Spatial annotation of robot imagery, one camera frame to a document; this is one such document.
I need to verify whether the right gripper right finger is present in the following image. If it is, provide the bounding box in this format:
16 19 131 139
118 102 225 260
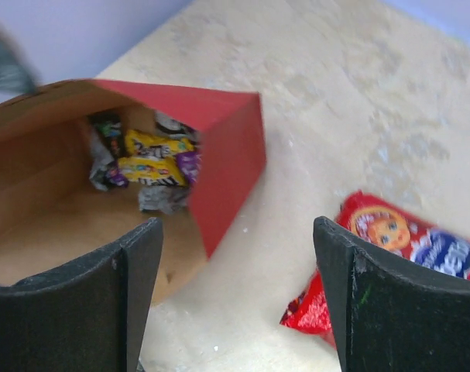
313 216 470 372

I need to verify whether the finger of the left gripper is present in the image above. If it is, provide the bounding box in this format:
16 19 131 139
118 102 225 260
0 26 38 95

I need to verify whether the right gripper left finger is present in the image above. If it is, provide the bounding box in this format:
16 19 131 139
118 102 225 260
0 218 163 371

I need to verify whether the red cookie snack bag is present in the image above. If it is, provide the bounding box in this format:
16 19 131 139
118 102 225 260
279 189 470 350

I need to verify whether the red paper bag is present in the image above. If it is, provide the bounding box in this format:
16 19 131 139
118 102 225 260
0 79 266 304

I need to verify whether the yellow candy packet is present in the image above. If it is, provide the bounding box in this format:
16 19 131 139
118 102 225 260
125 129 194 160
118 156 187 187

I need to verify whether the purple candy packet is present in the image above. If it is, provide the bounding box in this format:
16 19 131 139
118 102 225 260
175 150 200 184

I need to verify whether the silver crumpled wrapper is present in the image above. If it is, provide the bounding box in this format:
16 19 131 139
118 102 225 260
138 186 190 214

